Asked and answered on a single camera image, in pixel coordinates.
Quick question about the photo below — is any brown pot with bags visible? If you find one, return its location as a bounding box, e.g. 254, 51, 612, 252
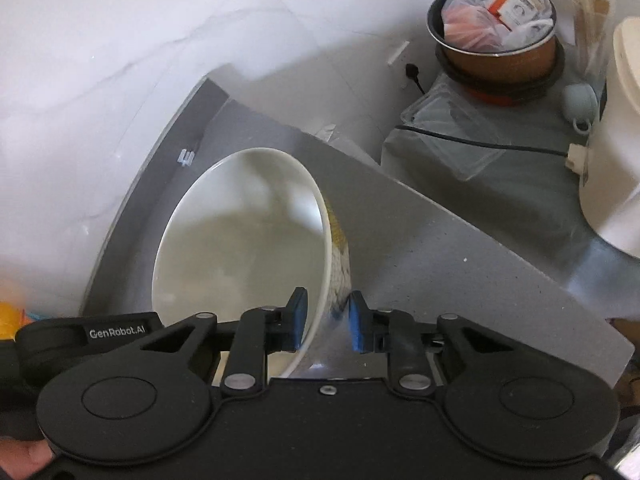
426, 0, 565, 106

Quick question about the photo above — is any white bowl yellow pattern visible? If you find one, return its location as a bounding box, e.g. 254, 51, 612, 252
152, 148, 352, 377

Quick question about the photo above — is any white air fryer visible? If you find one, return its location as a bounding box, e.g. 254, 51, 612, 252
565, 16, 639, 258

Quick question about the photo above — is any clear plastic tray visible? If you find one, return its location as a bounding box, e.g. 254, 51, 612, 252
400, 72, 511, 181

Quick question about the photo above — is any operator hand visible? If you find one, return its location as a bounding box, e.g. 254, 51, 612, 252
0, 439, 54, 480

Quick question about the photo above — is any orange juice bottle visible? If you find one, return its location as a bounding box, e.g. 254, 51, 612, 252
0, 301, 37, 340

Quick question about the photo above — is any air fryer power cable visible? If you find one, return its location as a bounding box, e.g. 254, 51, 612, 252
394, 127, 582, 158

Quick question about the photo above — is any light blue small cup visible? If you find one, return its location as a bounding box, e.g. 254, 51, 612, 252
562, 82, 599, 134

